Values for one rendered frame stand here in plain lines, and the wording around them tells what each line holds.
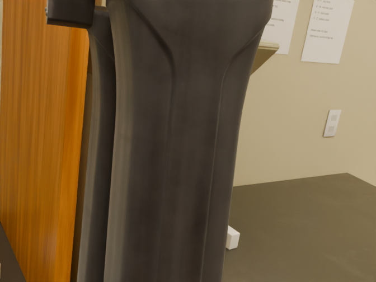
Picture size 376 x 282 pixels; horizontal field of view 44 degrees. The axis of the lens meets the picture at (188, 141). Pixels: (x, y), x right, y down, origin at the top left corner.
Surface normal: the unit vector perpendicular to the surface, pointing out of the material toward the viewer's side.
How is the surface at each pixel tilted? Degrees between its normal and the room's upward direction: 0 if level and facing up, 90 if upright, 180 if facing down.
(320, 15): 90
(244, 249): 0
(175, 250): 81
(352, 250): 0
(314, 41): 90
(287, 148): 90
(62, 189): 90
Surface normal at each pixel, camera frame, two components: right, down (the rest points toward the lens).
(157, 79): 0.31, 0.18
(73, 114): 0.52, 0.33
